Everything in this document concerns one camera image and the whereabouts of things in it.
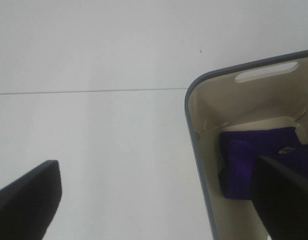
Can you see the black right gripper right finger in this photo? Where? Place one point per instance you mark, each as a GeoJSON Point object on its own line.
{"type": "Point", "coordinates": [280, 198]}

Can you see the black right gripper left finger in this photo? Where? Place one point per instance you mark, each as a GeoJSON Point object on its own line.
{"type": "Point", "coordinates": [28, 205]}

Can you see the purple towel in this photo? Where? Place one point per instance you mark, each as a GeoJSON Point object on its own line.
{"type": "Point", "coordinates": [239, 150]}

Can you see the beige basket with grey rim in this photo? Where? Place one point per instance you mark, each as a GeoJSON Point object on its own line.
{"type": "Point", "coordinates": [267, 94]}

